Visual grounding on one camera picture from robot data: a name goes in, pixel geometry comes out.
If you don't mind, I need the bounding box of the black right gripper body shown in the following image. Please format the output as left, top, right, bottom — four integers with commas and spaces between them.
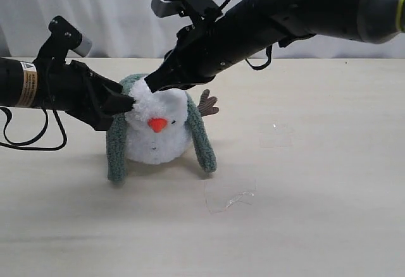
163, 11, 272, 84

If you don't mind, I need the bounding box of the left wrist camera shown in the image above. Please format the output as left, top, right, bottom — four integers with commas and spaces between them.
35, 15, 93, 65

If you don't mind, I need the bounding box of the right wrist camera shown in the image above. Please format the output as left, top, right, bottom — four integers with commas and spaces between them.
151, 0, 221, 20

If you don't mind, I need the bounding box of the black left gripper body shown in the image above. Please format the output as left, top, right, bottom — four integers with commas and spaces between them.
37, 60, 122, 131

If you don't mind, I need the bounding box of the clear tape piece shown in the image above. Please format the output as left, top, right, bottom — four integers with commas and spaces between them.
204, 178, 257, 214
259, 122, 293, 148

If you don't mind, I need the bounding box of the white fluffy snowman toy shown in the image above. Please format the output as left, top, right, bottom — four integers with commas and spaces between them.
121, 79, 220, 166

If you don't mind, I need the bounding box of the clear tape piece near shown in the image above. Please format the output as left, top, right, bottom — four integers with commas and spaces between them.
204, 178, 257, 214

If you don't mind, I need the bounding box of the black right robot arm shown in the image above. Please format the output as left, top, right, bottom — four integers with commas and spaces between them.
146, 0, 404, 92

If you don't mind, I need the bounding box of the clear tape piece far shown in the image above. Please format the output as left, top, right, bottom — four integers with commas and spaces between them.
259, 122, 293, 148

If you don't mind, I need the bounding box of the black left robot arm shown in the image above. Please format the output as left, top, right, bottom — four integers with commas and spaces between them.
1, 58, 135, 132

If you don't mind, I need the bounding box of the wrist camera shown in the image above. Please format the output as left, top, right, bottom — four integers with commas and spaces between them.
35, 15, 93, 65
151, 0, 221, 20

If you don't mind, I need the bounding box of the green knitted scarf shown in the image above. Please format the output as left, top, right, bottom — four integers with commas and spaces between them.
106, 73, 219, 183

